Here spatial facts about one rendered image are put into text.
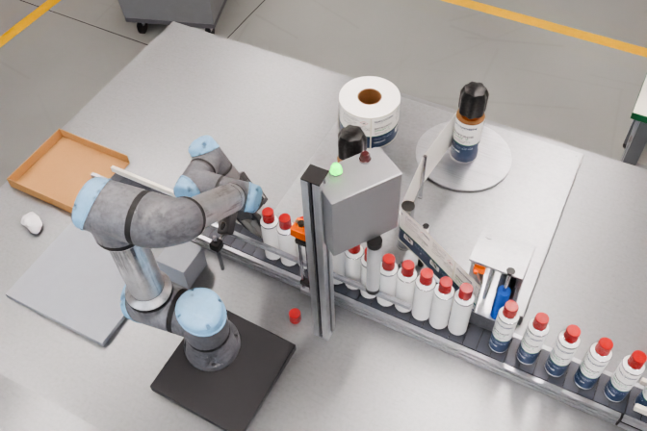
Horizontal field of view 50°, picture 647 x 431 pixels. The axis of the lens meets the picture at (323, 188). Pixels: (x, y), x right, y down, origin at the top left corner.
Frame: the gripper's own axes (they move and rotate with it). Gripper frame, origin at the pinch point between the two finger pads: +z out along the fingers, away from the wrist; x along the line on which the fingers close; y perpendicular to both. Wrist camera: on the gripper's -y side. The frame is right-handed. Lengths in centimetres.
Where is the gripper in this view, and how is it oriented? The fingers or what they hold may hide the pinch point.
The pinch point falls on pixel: (262, 238)
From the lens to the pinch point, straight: 202.5
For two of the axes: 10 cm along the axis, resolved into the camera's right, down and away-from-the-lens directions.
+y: 4.6, -7.0, 5.5
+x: -7.5, 0.3, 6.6
